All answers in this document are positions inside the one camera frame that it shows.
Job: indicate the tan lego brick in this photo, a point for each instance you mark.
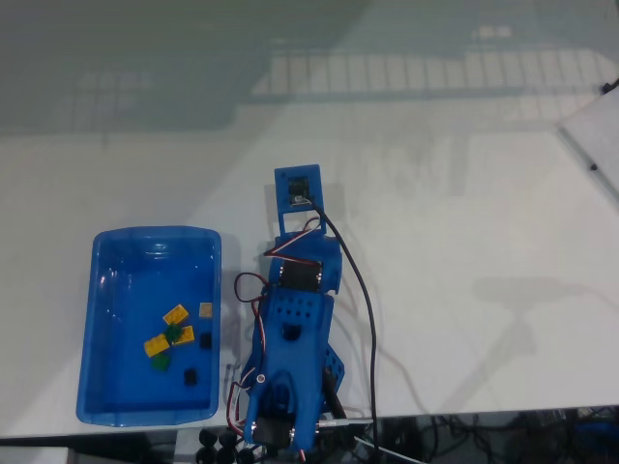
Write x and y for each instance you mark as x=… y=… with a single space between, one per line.
x=206 y=309

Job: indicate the black lego brick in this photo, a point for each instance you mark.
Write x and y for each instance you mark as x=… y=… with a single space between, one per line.
x=191 y=376
x=206 y=340

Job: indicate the yellow lego brick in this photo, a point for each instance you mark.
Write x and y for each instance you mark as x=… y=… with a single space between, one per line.
x=175 y=314
x=156 y=345
x=186 y=335

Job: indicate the green lego brick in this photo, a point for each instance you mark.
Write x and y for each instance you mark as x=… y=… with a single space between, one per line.
x=172 y=332
x=160 y=362

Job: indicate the blue plastic bin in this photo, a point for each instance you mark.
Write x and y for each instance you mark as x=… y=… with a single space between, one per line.
x=145 y=386

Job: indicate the black clamp knob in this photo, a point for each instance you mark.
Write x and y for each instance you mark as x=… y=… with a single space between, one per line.
x=226 y=441
x=207 y=439

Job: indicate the white board panel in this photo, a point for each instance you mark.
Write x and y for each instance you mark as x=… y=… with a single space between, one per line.
x=599 y=130

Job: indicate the blue object under table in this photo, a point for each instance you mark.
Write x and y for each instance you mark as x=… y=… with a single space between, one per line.
x=597 y=430

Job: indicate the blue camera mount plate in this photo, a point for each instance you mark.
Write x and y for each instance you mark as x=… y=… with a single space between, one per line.
x=280 y=193

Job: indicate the black camera module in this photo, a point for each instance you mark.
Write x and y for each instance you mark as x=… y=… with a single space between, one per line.
x=299 y=186

